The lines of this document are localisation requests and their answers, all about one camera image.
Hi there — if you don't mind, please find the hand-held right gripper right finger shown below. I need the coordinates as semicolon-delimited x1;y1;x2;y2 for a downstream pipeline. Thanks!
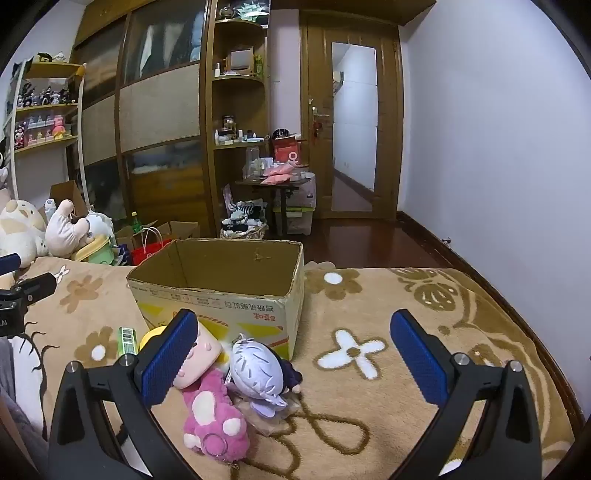
389;308;542;480

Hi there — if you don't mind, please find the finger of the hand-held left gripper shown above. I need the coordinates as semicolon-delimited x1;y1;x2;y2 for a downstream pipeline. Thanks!
10;272;57;306
0;252;22;278

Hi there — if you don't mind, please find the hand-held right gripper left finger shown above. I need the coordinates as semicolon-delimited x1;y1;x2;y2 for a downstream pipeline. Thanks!
46;308;204;480

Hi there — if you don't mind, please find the yellow plush pouch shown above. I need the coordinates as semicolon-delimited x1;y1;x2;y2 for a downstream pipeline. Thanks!
139;325;168;352

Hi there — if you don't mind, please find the small green toy bus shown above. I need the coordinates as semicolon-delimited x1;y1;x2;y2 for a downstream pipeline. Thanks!
116;327;140;357

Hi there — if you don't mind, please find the pink plush doll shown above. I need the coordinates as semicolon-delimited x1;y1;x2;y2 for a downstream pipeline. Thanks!
173;318;250;462

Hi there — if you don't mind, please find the white-haired purple plush doll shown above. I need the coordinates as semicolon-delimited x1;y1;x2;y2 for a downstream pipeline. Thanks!
228;339;303;418

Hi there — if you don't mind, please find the cardboard box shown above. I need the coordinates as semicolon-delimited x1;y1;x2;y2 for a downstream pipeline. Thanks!
126;237;305;361

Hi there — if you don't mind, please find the cream bear plush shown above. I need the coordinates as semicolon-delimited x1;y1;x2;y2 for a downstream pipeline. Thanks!
0;198;49;269

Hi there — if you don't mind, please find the pink white plush toy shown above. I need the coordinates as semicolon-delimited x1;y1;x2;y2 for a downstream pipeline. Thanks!
44;198;91;259

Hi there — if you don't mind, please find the green yellow toy pot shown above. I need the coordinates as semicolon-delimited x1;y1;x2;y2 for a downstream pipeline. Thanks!
69;234;117;265

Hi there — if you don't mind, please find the brown flower printed blanket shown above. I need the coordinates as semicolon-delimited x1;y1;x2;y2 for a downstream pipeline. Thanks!
0;256;583;480

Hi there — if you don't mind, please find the brown cardboard carton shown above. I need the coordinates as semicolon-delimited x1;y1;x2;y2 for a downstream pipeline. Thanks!
48;180;94;219

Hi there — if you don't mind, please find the red paper shopping bag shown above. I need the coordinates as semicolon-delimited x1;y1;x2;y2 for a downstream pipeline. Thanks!
131;227;179;267

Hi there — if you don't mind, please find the open brown carton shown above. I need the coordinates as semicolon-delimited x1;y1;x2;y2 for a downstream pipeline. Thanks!
156;220;201;241

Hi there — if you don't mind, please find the shelf of toy figures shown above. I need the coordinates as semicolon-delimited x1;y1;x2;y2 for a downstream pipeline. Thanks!
8;52;89;209

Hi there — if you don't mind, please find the basket of socks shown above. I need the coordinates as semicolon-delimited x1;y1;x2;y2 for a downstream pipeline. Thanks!
220;200;270;241

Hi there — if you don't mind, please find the clear storage bin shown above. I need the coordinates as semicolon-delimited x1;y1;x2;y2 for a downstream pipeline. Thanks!
272;205;316;236

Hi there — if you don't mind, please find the white pink printed bag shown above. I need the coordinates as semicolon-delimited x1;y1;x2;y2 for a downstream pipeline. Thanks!
291;173;317;210

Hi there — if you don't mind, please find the small dark side table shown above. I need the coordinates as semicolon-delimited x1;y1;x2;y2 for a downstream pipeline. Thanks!
235;176;311;236

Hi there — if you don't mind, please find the wooden wardrobe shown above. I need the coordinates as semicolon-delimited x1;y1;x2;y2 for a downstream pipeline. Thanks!
73;0;218;241

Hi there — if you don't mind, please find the pink packet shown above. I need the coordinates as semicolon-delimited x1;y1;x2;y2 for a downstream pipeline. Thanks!
260;164;301;186

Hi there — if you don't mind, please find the red bag with white print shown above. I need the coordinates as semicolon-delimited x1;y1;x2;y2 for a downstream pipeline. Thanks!
271;134;308;167

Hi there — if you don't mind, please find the wooden corner shelf unit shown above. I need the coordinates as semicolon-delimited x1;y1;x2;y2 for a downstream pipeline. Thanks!
205;0;271;236

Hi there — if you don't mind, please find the wooden door with mirror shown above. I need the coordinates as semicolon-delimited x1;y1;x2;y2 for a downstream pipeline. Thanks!
299;13;403;220

